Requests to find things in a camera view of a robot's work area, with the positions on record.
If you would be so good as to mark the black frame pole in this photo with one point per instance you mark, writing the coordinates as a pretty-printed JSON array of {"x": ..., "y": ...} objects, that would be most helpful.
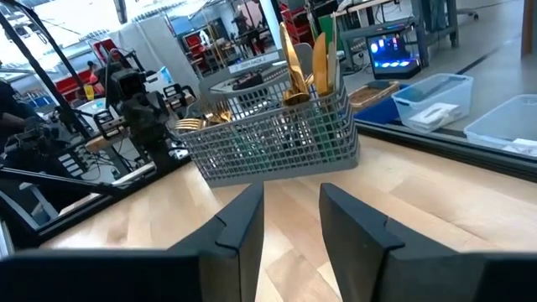
[{"x": 42, "y": 71}]

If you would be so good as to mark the grey metal desk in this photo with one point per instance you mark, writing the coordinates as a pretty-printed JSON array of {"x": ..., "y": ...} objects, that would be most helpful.
[{"x": 436, "y": 29}]

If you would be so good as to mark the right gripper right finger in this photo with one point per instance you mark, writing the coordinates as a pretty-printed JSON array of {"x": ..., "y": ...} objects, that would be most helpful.
[{"x": 419, "y": 277}]

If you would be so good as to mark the grey mesh cutlery basket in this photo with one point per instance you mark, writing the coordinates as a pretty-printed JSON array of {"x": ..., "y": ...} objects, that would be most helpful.
[{"x": 272, "y": 147}]

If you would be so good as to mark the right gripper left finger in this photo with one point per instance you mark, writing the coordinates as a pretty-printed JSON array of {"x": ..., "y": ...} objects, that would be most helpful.
[{"x": 126, "y": 277}]

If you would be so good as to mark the brown wicker tray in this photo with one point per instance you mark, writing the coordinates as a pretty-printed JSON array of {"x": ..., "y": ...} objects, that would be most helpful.
[{"x": 369, "y": 96}]

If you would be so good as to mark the laptop with blue screen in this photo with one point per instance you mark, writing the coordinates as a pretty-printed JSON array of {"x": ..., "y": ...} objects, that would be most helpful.
[{"x": 392, "y": 50}]

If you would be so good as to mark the clear plastic bin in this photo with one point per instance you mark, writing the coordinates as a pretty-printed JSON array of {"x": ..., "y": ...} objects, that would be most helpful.
[{"x": 457, "y": 96}]

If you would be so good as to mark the person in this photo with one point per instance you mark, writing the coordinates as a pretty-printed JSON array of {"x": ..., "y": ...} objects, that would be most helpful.
[{"x": 12, "y": 109}]

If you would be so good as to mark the red storage bins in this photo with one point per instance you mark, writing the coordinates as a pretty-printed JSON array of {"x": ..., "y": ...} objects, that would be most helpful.
[{"x": 67, "y": 86}]

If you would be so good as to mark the yellow cup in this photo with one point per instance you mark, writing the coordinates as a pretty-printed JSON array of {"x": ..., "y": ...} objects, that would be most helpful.
[{"x": 89, "y": 92}]

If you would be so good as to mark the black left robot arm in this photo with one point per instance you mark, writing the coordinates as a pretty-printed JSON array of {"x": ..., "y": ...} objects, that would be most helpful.
[{"x": 155, "y": 142}]

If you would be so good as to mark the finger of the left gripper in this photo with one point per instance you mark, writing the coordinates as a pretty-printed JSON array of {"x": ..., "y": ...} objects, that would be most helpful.
[
  {"x": 110, "y": 123},
  {"x": 174, "y": 96}
]

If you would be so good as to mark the white plastic basket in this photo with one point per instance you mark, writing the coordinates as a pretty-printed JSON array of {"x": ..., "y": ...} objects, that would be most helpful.
[{"x": 503, "y": 121}]

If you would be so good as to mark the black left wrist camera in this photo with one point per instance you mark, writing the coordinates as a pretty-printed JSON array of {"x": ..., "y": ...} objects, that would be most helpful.
[{"x": 128, "y": 84}]

